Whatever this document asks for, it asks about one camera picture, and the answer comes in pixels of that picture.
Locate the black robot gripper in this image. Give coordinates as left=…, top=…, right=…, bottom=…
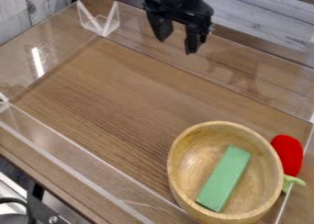
left=143, top=0, right=214, bottom=54

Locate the brown wooden bowl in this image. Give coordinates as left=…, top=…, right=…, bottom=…
left=167, top=121, right=283, bottom=224

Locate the green rectangular block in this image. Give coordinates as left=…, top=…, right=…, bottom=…
left=195, top=146, right=251, bottom=212

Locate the red plush strawberry toy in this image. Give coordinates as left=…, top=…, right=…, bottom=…
left=270, top=134, right=306, bottom=194

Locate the clear acrylic corner bracket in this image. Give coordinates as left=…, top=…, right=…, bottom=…
left=76, top=1, right=120, bottom=37

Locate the black metal table bracket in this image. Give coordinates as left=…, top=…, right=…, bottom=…
left=27, top=182, right=71, bottom=224

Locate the black cable under table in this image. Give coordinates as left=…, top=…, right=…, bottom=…
left=0, top=197, right=40, bottom=224

